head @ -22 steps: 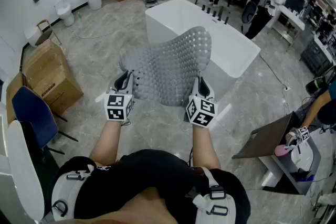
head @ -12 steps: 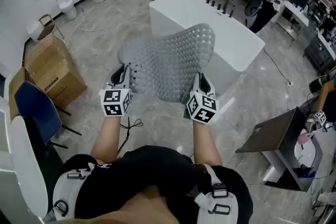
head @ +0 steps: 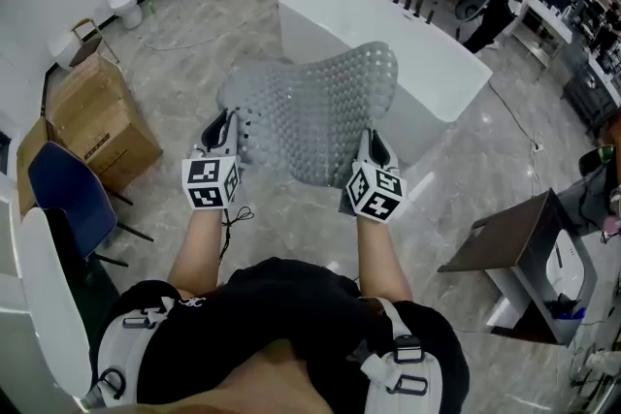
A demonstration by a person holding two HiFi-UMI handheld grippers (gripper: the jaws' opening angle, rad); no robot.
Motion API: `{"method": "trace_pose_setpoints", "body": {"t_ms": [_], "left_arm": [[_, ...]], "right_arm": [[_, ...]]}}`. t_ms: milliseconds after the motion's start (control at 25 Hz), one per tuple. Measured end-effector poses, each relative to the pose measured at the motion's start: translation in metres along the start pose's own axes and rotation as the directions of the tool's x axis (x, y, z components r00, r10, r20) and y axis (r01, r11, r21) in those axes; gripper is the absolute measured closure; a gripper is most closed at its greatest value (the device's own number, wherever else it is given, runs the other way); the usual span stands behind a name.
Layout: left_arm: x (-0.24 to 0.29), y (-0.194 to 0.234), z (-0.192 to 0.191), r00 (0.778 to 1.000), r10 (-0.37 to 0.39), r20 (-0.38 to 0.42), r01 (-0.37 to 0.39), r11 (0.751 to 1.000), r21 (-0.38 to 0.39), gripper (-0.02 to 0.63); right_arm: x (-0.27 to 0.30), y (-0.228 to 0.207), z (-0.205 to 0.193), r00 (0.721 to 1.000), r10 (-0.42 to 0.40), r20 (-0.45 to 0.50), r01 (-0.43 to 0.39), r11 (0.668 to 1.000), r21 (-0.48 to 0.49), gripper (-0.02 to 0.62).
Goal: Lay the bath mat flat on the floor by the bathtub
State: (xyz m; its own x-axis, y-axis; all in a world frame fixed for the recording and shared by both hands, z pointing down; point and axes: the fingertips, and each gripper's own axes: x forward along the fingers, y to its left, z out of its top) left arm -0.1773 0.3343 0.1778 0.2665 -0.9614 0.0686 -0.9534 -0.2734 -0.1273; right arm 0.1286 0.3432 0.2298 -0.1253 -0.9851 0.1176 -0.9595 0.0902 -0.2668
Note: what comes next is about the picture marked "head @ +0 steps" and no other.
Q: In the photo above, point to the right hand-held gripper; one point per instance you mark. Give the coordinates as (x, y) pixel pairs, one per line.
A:
(376, 191)

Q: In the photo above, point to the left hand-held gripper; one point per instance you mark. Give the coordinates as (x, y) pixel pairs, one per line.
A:
(209, 181)

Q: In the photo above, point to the grey bath mat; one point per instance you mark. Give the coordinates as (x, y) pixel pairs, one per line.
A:
(310, 111)

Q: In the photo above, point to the white bathtub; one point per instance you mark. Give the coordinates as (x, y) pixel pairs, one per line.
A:
(369, 19)

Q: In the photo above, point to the person's left forearm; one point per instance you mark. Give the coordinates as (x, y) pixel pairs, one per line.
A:
(199, 247)

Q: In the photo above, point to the person's right forearm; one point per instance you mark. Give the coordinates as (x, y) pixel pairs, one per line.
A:
(381, 257)

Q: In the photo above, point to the grey marble floor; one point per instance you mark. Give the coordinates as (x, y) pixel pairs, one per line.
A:
(194, 63)

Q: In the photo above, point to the row of black bathtub fittings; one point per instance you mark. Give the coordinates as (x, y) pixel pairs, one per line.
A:
(408, 5)

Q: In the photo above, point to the dark brown table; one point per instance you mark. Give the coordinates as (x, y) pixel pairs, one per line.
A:
(514, 237)

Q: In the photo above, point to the large brown cardboard box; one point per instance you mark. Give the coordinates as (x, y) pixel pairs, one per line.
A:
(97, 121)

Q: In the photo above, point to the person's black shirt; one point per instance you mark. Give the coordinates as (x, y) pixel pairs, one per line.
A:
(271, 305)

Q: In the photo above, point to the white power strip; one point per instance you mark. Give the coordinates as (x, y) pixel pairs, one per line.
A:
(537, 148)

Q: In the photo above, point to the small white toilet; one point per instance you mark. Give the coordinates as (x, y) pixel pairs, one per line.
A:
(125, 7)

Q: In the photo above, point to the brown wooden stool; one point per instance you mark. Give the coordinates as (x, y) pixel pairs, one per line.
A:
(89, 44)

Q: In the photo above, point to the blue chair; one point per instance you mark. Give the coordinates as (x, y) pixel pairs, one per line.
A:
(68, 189)

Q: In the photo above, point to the black metal rack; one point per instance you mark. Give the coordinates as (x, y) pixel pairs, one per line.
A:
(589, 97)

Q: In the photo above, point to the white long table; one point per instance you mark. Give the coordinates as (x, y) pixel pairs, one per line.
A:
(545, 17)

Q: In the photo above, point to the white body harness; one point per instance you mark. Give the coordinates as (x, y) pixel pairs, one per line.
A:
(119, 344)

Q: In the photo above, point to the white curved tub rim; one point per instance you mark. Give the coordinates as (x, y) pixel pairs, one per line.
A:
(46, 305)

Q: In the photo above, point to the wall-mounted white basin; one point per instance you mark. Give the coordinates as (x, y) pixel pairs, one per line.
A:
(60, 51)

